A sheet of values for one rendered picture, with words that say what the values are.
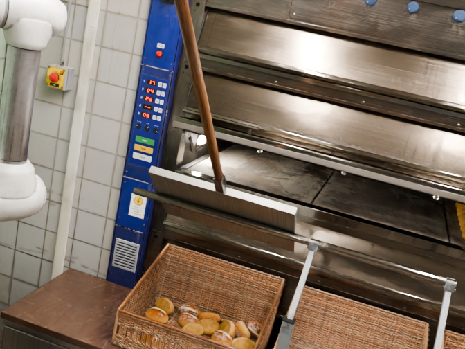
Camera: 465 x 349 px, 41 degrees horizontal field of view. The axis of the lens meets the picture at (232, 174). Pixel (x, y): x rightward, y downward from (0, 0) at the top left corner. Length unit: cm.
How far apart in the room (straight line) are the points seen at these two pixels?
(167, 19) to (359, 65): 81
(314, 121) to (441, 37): 57
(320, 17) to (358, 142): 51
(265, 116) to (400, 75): 56
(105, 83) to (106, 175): 42
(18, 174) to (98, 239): 97
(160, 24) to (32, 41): 80
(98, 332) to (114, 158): 78
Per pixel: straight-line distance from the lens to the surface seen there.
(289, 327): 212
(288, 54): 253
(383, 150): 250
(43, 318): 264
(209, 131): 181
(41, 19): 200
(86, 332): 258
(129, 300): 252
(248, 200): 214
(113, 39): 280
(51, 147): 300
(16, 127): 208
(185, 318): 266
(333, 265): 264
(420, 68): 250
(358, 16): 251
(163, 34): 266
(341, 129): 252
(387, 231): 259
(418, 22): 250
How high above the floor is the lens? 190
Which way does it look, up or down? 15 degrees down
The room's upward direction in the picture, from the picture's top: 12 degrees clockwise
